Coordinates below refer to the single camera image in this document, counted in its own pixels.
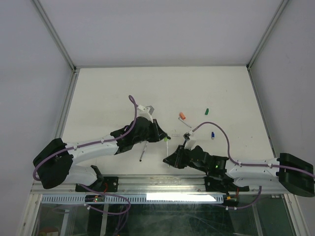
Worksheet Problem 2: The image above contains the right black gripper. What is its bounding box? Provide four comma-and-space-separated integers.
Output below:
163, 145, 208, 173

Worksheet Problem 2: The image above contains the white pen light green end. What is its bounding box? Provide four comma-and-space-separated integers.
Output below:
165, 139, 169, 157

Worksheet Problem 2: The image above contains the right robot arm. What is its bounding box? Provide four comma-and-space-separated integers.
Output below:
163, 145, 315, 197

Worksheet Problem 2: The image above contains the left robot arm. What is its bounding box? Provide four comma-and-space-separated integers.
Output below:
33, 117, 168, 191

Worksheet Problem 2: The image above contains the white pen black end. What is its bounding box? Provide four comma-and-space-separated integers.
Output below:
139, 142, 148, 162

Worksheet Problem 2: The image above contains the orange pen cap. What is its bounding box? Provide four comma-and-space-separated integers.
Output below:
179, 112, 186, 120

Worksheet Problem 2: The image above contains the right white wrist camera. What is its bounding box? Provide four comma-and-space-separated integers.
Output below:
183, 131, 196, 149

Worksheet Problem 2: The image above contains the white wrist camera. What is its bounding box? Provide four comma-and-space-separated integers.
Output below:
137, 105, 155, 123
183, 131, 196, 149

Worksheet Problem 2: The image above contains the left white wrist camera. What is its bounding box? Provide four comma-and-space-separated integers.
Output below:
137, 105, 155, 123

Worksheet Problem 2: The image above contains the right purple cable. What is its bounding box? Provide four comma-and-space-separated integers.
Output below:
190, 121, 315, 177

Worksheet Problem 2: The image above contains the purple cable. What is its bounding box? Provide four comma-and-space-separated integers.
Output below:
190, 121, 315, 177
33, 95, 138, 180

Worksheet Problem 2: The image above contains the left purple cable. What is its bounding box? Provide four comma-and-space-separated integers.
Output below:
33, 95, 138, 180

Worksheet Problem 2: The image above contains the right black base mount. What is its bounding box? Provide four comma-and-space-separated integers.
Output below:
204, 177, 232, 193

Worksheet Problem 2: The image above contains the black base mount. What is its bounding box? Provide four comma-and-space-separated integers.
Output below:
86, 176, 119, 193
204, 177, 232, 193

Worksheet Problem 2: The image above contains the white slotted cable duct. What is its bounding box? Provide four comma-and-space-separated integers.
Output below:
41, 193, 223, 205

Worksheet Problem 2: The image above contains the aluminium mounting rail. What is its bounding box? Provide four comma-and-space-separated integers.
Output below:
31, 175, 289, 195

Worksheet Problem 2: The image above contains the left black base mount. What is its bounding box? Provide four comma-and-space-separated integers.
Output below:
86, 176, 119, 193

